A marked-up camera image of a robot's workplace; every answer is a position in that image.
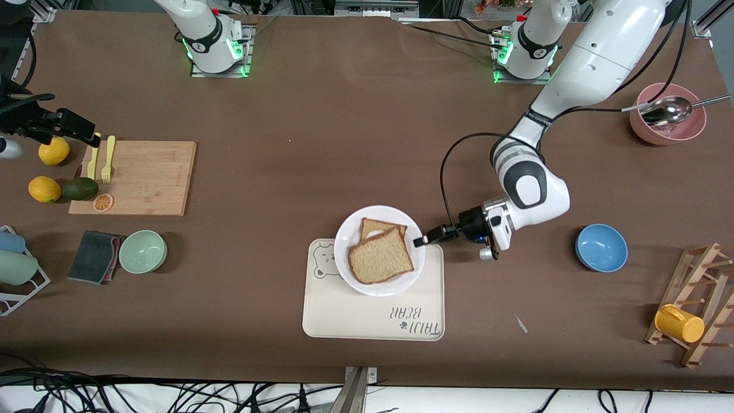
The pink bowl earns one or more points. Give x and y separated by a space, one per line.
665 136

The cream bear print tray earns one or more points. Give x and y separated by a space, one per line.
373 321

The aluminium frame profile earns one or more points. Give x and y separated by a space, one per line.
43 14
702 27

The metal table bracket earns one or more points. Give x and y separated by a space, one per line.
355 396

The light green bowl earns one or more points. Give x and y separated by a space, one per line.
143 252

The yellow plastic knife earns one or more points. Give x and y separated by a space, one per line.
93 163

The orange slice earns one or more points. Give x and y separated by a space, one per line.
103 202

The metal ladle spoon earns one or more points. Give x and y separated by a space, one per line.
668 112

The pale green cup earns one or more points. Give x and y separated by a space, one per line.
17 268

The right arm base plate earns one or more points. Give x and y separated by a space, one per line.
200 73

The white round plate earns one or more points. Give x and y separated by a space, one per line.
350 229

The wooden mug rack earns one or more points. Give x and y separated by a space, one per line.
694 269

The bread slice under egg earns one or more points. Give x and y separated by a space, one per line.
375 225

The yellow mug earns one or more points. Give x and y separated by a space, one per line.
679 324

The grey and pink cloth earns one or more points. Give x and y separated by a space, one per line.
92 257

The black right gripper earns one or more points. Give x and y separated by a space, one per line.
30 121

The brown bread slice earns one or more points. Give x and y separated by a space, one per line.
381 258

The dark green avocado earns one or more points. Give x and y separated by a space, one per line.
80 189

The yellow lemon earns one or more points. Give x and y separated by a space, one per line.
44 190
53 154

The small tape scrap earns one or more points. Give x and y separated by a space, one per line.
521 324

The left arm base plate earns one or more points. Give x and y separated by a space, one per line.
542 81

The yellow plastic fork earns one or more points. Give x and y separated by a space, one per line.
108 158

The wooden cutting board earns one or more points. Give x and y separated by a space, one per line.
143 183

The light blue cup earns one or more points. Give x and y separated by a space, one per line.
11 242

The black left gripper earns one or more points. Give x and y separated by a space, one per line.
471 224

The grey equipment box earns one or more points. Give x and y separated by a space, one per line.
373 8

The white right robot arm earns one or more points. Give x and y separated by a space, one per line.
200 28

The blue bowl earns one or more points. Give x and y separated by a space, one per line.
601 248

